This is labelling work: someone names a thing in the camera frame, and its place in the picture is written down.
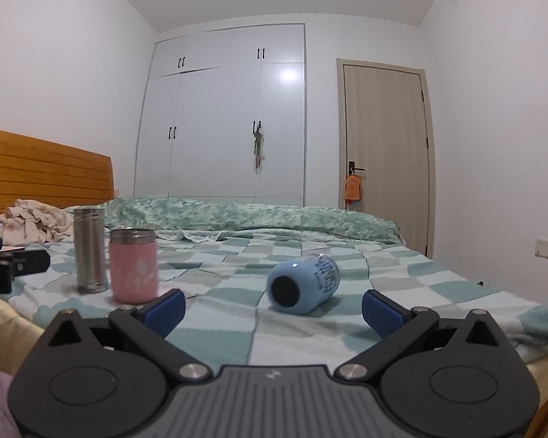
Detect orange hanging pouch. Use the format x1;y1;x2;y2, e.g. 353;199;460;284
345;168;361;204

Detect black door handle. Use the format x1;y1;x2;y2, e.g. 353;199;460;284
348;161;364;175

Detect teal checkered blanket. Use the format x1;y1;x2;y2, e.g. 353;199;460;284
7;230;548;368

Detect green floral quilt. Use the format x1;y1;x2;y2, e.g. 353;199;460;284
100;197;404;244

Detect wooden headboard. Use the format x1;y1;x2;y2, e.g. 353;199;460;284
0;131;115;214

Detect wooden door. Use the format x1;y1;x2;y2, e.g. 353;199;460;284
336;59;435;257

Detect pink cup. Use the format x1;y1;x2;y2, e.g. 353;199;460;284
109;228;159;304

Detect crumpled beige clothes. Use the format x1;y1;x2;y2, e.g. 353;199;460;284
0;200;74;246

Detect white wardrobe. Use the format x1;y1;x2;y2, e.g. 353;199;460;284
134;24;306;206

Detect hanging green ornament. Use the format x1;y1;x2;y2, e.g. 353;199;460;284
252;121;264;171

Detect blue cartoon cup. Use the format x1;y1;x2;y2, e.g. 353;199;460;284
266;254;340;315

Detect tall stainless steel cup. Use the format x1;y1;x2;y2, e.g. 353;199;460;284
73;207;107;294

